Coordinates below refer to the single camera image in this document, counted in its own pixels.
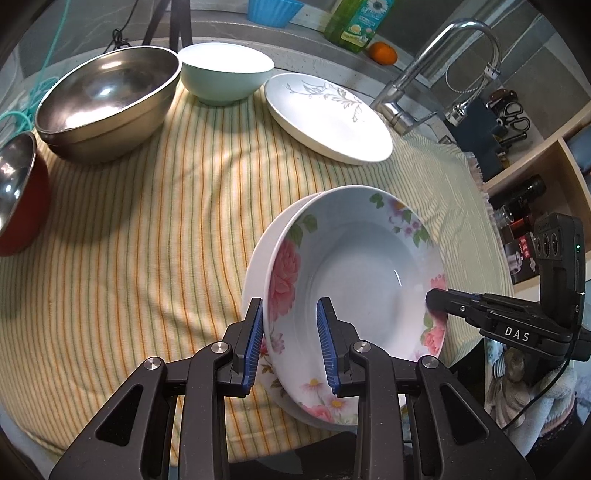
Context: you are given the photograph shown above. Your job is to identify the dark knife block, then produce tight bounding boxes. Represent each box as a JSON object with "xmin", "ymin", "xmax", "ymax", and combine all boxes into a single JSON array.
[{"xmin": 455, "ymin": 99, "xmax": 504, "ymax": 176}]

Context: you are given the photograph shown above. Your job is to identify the blue ribbed cup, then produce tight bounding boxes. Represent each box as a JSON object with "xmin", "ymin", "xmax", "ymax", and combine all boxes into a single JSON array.
[{"xmin": 248, "ymin": 0, "xmax": 303, "ymax": 29}]

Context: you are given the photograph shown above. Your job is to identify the dark glass bottle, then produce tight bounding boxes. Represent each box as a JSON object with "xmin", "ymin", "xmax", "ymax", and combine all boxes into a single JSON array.
[{"xmin": 489, "ymin": 175, "xmax": 548, "ymax": 208}]

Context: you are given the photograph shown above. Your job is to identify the yellow striped cloth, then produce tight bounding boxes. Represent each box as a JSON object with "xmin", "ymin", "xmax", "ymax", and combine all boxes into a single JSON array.
[{"xmin": 0, "ymin": 83, "xmax": 515, "ymax": 464}]

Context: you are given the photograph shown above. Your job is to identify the orange fruit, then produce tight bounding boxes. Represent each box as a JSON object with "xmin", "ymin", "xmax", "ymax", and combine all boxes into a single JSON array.
[{"xmin": 368, "ymin": 41, "xmax": 398, "ymax": 65}]

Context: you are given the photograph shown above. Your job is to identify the pink floral deep plate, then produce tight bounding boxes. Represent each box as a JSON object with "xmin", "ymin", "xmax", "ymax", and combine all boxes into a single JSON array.
[{"xmin": 264, "ymin": 187, "xmax": 448, "ymax": 428}]

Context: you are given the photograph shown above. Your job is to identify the black tripod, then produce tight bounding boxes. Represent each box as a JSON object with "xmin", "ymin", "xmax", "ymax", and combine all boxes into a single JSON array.
[{"xmin": 142, "ymin": 0, "xmax": 194, "ymax": 51}]

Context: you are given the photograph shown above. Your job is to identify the knotted black cable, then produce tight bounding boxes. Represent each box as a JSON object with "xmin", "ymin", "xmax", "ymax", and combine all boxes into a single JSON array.
[{"xmin": 108, "ymin": 0, "xmax": 171, "ymax": 51}]

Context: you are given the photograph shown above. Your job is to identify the person's right hand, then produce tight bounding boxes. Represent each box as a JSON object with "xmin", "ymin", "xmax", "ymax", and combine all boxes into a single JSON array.
[{"xmin": 487, "ymin": 348, "xmax": 529, "ymax": 402}]

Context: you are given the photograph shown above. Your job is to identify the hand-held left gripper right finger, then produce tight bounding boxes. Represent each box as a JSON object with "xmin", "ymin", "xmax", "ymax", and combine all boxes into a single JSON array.
[{"xmin": 315, "ymin": 298, "xmax": 539, "ymax": 480}]

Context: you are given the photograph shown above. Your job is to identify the red steel-lined bowl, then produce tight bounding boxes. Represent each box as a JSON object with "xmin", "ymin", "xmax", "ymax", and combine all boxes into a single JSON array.
[{"xmin": 0, "ymin": 131, "xmax": 51, "ymax": 257}]

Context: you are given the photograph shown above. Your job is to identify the white plate grey leaf print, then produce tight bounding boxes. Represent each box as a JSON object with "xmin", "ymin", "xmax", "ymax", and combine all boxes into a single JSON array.
[{"xmin": 264, "ymin": 73, "xmax": 393, "ymax": 164}]

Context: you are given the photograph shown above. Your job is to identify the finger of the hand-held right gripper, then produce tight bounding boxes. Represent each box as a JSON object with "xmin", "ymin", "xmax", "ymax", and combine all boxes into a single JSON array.
[{"xmin": 425, "ymin": 288, "xmax": 491, "ymax": 326}]

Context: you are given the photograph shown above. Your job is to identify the black handled scissors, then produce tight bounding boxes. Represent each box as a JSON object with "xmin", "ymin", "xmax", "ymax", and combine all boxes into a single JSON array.
[{"xmin": 496, "ymin": 102, "xmax": 532, "ymax": 134}]

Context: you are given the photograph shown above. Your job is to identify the dark bottle red label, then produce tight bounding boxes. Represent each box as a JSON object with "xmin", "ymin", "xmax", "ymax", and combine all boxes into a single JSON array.
[{"xmin": 496, "ymin": 205, "xmax": 539, "ymax": 232}]

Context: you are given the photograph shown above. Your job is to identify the plain white deep plate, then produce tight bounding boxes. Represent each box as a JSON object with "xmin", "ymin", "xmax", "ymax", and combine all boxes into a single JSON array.
[{"xmin": 241, "ymin": 193, "xmax": 358, "ymax": 432}]

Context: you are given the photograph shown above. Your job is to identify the chrome kitchen faucet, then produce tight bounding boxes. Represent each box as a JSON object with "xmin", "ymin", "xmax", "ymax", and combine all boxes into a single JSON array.
[{"xmin": 369, "ymin": 18, "xmax": 503, "ymax": 136}]

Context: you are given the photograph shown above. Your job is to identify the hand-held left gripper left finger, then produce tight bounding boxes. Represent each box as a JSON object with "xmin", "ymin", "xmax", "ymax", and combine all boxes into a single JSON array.
[{"xmin": 48, "ymin": 298, "xmax": 265, "ymax": 480}]

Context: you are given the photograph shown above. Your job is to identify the wooden shelf unit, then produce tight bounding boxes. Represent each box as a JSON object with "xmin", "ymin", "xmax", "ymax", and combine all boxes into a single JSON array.
[{"xmin": 480, "ymin": 106, "xmax": 591, "ymax": 296}]

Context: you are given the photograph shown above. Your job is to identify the thin black cable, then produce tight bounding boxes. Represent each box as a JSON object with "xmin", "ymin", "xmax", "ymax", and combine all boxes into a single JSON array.
[{"xmin": 503, "ymin": 323, "xmax": 583, "ymax": 431}]

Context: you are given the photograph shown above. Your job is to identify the teal cable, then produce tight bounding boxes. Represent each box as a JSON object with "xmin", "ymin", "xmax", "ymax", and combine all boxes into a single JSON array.
[{"xmin": 0, "ymin": 0, "xmax": 75, "ymax": 134}]

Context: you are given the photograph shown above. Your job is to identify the dark printed box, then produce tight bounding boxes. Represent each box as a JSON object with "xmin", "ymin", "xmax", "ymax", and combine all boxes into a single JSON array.
[{"xmin": 503, "ymin": 233, "xmax": 541, "ymax": 284}]

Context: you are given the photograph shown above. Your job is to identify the mint green ceramic bowl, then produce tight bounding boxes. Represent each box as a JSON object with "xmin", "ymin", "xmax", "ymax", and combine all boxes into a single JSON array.
[{"xmin": 178, "ymin": 44, "xmax": 275, "ymax": 108}]

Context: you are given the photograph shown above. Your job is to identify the green dish soap bottle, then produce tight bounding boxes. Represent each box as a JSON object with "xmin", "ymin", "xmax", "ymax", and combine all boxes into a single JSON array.
[{"xmin": 324, "ymin": 0, "xmax": 397, "ymax": 51}]

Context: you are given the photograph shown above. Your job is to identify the large stainless steel bowl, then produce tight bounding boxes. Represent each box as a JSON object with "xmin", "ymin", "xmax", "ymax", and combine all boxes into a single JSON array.
[{"xmin": 34, "ymin": 47, "xmax": 183, "ymax": 163}]

